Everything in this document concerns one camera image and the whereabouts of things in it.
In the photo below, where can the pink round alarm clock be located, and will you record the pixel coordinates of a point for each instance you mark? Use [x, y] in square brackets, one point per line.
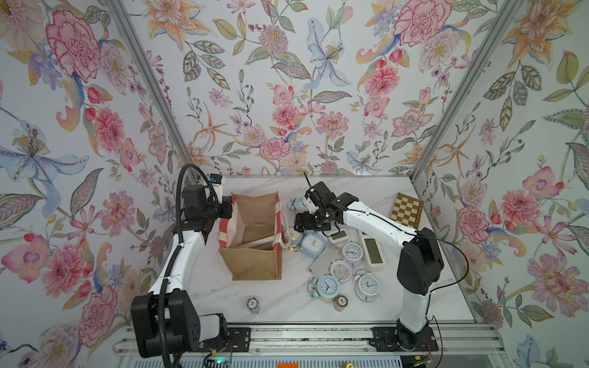
[341, 270]

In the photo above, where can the wooden chessboard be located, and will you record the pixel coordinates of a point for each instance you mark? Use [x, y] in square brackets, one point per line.
[407, 211]

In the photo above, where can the light blue twin-bell clock back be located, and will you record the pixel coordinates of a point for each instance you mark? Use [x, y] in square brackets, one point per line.
[297, 205]

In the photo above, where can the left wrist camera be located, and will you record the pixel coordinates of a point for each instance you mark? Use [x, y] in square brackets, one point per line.
[217, 181]

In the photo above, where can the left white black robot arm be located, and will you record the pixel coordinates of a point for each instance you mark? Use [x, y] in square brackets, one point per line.
[165, 320]

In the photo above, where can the grey round clock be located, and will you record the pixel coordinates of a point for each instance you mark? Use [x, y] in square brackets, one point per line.
[295, 240]

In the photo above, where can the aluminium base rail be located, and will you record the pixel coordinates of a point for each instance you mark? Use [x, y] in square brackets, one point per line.
[453, 344]

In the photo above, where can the white twin-bell alarm clock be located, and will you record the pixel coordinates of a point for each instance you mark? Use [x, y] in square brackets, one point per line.
[366, 286]

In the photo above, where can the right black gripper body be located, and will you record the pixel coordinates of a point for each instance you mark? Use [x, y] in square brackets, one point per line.
[314, 222]

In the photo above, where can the blue twin-bell clock front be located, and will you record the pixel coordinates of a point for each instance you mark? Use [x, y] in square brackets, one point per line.
[325, 288]

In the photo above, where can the white round alarm clock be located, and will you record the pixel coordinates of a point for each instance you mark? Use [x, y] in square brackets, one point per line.
[353, 254]

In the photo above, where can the small white digital clock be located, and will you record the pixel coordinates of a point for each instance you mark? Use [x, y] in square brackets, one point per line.
[339, 236]

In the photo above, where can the small beige cylinder clock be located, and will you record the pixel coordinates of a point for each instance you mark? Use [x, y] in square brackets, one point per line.
[340, 303]

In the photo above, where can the burlap canvas bag red trim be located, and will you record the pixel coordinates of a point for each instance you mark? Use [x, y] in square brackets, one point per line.
[253, 218]

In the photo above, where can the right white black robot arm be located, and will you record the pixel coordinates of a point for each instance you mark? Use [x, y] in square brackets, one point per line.
[418, 251]

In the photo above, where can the small grey mini clock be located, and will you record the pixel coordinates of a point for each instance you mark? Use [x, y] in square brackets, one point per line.
[253, 305]

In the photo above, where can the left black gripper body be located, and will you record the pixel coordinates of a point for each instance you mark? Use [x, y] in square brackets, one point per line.
[214, 211]

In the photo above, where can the silver mirror digital clock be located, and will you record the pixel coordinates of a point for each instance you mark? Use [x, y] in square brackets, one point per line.
[260, 244]

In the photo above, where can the blue square alarm clock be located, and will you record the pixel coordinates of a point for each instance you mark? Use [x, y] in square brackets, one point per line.
[313, 245]

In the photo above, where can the long white digital clock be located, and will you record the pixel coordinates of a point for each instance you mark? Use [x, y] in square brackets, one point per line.
[373, 254]

